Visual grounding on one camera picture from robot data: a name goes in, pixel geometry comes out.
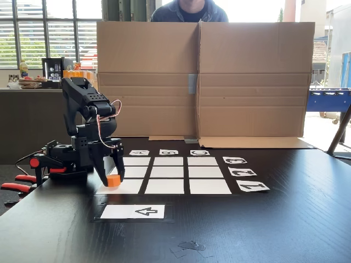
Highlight orange round token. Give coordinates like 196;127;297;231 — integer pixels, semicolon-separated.
106;174;121;188

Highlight white nine-square grid sheet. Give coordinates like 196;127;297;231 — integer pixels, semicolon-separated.
95;156;233;195

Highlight white arrow paper sheet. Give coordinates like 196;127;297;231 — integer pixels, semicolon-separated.
100;204;166;220

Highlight dark counter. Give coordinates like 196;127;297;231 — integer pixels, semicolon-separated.
0;88;97;165

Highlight black mini fridge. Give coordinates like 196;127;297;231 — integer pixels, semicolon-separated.
41;56;73;89

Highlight tray of food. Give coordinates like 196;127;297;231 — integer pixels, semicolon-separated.
18;76;49;89

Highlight yellow bottle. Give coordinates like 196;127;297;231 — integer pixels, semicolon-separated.
19;59;29;78

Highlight clear tape scraps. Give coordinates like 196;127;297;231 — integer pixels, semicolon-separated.
169;240;214;259

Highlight paper sheet number 3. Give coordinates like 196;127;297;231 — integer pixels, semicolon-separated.
222;156;248;164

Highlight paper sheet number 2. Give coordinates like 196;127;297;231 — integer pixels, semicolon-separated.
228;167;258;177

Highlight paper sheet number 1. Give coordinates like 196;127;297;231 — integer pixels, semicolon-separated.
235;180;271;193

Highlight person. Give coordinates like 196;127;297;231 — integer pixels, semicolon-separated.
150;0;229;22

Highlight blue foosball table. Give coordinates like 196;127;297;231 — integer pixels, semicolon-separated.
306;87;351;125

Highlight grey metal leg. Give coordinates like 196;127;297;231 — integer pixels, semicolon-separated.
326;104;351;161

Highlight red and white servo cable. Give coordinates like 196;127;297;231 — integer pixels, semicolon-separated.
96;99;122;150

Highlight black clamp with red handle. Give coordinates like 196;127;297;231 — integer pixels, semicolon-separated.
0;182;36;207
15;156;68;187

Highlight black power cable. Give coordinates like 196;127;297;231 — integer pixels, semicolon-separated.
15;150;46;176

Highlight brown cardboard box wall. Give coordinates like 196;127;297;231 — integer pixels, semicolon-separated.
95;21;316;150

